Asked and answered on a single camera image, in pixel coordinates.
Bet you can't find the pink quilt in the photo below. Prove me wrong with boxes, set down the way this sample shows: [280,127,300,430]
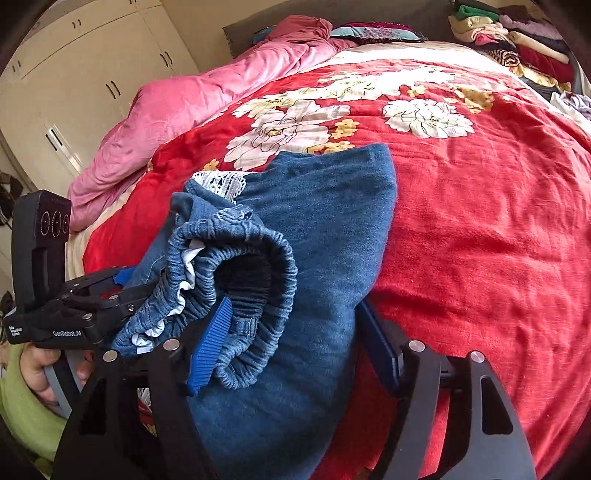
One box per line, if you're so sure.
[69,14,356,232]

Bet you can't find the red floral blanket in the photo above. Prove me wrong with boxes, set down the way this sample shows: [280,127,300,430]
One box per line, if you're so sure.
[81,58,591,480]

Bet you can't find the white and lavender garment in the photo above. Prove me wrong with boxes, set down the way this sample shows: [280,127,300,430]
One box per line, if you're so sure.
[549,90,591,123]

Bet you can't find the person's left hand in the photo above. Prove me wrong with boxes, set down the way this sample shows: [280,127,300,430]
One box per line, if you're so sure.
[18,345,96,415]

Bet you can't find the blue denim pants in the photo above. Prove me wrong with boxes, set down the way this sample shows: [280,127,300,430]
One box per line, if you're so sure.
[108,143,400,480]

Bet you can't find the stack of folded clothes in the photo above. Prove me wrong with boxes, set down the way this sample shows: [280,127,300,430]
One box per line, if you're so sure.
[448,0,575,93]

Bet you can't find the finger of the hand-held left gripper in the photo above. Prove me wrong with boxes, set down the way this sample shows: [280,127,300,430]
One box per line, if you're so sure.
[68,282,158,325]
[65,265,136,297]

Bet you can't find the cream wardrobe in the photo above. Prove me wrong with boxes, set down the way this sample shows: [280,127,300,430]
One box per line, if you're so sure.
[0,0,201,185]

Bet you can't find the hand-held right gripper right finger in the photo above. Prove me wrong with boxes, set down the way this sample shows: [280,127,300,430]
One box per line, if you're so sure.
[357,298,539,480]

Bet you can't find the dark patterned cloth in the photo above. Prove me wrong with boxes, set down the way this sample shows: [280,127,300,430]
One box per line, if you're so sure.
[0,171,25,228]

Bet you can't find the floral pillow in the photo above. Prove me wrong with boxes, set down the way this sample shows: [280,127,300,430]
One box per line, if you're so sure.
[330,21,428,44]

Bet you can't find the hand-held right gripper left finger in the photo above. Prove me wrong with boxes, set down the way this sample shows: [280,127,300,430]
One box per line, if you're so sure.
[51,295,234,480]

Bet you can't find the person's left forearm, green sleeve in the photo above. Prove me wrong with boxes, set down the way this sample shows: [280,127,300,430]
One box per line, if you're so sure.
[0,344,70,464]

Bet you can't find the dark headboard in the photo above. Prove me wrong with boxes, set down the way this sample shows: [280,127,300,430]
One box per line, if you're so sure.
[224,0,458,58]

